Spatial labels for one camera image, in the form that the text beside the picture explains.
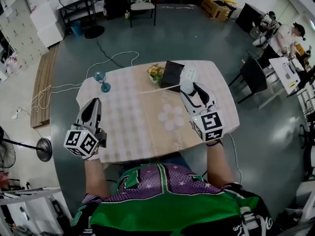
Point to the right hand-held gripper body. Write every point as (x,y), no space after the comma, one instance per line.
(210,124)

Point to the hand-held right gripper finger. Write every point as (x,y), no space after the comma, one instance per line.
(205,96)
(188,102)

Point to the table with checked cloth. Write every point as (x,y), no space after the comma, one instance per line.
(128,122)

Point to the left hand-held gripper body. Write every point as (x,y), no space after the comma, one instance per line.
(81,141)

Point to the grey padded chair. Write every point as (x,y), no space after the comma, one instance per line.
(142,6)

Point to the cluster of white red jugs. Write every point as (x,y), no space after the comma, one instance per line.
(14,64)

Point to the brown cardboard box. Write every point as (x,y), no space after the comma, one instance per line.
(214,7)

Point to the green bottle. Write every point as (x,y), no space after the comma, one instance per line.
(127,15)

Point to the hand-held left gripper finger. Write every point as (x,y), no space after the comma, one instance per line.
(98,122)
(86,115)

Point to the green and purple jersey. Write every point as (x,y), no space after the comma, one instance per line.
(167,213)

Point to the white metal rack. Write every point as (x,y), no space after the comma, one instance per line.
(29,192)

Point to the grey locker cabinet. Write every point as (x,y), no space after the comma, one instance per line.
(19,28)

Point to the white power strip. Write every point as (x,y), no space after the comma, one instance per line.
(16,113)

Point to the black box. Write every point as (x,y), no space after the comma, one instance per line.
(171,74)

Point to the teal waste bin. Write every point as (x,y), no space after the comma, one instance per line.
(75,28)

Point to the black shelf table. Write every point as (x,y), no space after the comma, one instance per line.
(88,1)

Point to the person's left forearm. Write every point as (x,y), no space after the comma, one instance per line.
(96,178)

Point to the person's right forearm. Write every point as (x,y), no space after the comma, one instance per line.
(219,166)

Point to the wooden bench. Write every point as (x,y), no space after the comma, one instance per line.
(44,87)

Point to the white wet wipes packet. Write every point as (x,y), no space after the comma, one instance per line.
(189,74)

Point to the yellow tool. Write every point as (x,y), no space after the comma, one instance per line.
(292,85)

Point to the white and black device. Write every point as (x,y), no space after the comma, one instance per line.
(289,69)

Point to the white wrist wrap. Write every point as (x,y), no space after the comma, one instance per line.
(92,156)

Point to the black chair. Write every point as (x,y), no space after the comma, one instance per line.
(253,75)

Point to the white foam box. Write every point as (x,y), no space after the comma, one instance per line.
(50,36)
(43,17)

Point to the potted orange flowers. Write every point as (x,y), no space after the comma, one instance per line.
(155,71)

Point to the black cabinet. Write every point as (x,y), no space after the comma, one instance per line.
(247,17)

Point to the teal lantern ornament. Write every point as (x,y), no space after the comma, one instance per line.
(105,86)

